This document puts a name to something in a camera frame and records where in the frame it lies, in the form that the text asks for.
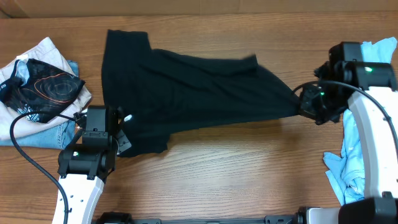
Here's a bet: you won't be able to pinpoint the light blue t-shirt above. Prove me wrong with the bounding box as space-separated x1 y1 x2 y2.
323 37 397 205

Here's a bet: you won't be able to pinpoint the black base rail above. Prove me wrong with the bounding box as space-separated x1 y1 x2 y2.
93 210 352 224

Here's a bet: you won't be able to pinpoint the beige folded garment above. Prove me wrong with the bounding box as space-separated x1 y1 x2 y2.
1 37 91 140

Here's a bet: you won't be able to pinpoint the right black cable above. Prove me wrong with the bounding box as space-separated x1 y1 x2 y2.
292 80 398 150

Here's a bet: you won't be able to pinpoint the black patterned folded shirt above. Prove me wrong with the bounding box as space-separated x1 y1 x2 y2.
1 58 85 123

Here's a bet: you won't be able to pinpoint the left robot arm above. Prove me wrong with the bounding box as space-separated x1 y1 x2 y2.
52 106 124 223

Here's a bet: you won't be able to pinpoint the blue denim jeans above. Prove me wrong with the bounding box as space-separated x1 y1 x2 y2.
1 60 79 149

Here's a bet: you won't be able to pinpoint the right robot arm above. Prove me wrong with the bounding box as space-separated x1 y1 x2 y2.
294 42 397 223

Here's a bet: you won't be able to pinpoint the black t-shirt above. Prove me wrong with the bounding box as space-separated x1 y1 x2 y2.
101 30 299 157

